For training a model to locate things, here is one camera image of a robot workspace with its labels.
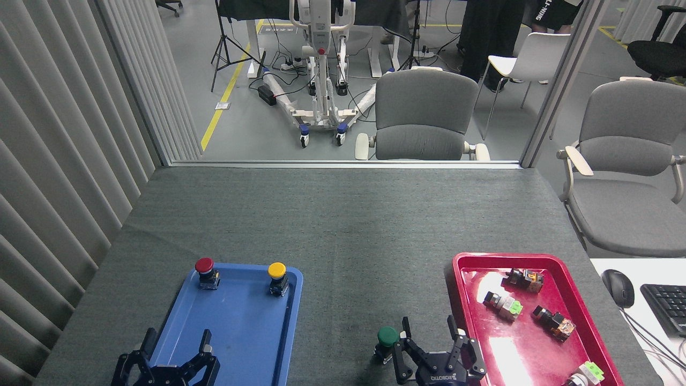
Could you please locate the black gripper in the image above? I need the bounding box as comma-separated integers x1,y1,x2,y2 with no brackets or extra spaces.
111,328,220,386
392,315,487,386

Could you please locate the green push button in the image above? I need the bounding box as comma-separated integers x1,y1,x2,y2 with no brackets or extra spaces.
374,326,400,365

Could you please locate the red push button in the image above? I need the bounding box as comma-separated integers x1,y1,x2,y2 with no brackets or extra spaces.
194,257,221,291

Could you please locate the yellow push button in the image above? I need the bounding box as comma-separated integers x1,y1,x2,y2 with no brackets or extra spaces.
267,262,290,297

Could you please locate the blue plastic tray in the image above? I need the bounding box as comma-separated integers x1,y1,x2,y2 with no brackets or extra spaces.
140,263,304,386

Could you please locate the red plastic tray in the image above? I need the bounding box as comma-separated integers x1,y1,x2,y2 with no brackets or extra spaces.
445,253,625,386

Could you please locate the black computer mouse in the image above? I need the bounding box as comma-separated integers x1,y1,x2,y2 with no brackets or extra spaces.
601,269,635,308

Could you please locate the white desk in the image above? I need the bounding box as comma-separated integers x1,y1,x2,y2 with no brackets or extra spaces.
590,258,686,386

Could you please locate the black keyboard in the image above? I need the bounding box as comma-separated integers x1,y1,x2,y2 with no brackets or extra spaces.
640,283,686,337

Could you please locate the grey office chair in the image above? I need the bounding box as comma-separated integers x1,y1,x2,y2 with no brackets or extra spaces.
355,66,491,161
556,77,686,258

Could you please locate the white plastic chair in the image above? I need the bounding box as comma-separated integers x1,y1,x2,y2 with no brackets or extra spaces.
474,32,571,141

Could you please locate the person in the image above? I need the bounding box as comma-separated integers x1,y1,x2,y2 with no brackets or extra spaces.
458,0,528,93
528,0,585,34

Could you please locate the black tripod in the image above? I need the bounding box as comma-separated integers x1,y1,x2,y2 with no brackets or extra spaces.
398,0,429,70
211,0,267,93

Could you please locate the white stand on wheels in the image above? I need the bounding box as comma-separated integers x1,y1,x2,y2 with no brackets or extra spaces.
263,0,378,148

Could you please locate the black office chair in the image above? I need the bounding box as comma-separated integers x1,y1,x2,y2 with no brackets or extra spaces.
627,5,686,81

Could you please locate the silver switch with green block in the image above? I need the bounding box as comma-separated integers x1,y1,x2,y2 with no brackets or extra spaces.
563,361,605,386
483,291,524,321

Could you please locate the black switch with orange block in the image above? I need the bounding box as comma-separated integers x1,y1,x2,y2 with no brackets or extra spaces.
502,268,545,294
532,305,577,342

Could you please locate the black mouse cable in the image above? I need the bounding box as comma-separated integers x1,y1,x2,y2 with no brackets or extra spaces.
622,307,686,370

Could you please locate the silver post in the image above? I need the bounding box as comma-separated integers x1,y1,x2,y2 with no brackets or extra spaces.
520,0,609,168

